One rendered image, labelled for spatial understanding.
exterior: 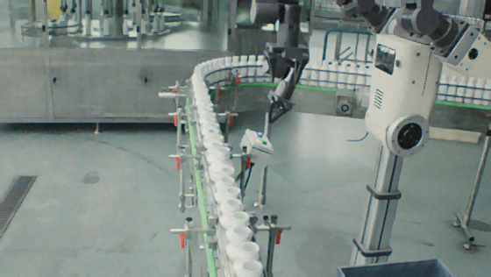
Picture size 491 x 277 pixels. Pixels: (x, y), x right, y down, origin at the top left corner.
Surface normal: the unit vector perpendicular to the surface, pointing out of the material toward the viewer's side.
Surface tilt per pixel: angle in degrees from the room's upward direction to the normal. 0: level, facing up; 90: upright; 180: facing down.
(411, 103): 101
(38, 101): 90
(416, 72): 90
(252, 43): 90
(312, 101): 90
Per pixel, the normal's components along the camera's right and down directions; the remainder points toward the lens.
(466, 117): -0.16, 0.36
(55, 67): 0.18, 0.36
